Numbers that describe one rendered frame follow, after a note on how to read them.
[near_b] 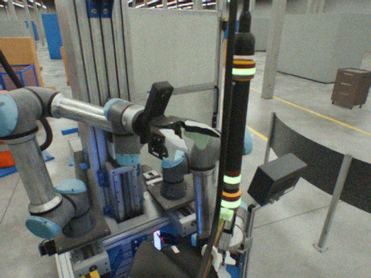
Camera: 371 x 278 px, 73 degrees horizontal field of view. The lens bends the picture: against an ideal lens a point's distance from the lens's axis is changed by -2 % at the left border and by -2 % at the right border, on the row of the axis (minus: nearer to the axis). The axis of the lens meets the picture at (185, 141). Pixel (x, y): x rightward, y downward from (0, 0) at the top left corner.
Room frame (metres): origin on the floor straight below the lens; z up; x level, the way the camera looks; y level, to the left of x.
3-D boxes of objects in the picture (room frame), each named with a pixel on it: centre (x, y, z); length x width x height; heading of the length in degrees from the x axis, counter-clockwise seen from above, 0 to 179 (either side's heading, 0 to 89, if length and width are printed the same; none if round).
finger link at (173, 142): (0.46, 0.03, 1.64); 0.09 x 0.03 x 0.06; 22
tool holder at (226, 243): (0.40, -0.08, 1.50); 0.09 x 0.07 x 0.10; 159
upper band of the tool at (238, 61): (0.41, -0.09, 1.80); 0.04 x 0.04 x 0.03
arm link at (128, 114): (0.62, 0.12, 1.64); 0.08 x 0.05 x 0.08; 134
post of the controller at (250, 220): (1.00, -0.33, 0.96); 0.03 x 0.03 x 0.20; 34
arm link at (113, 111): (0.68, 0.17, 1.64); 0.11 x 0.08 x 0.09; 44
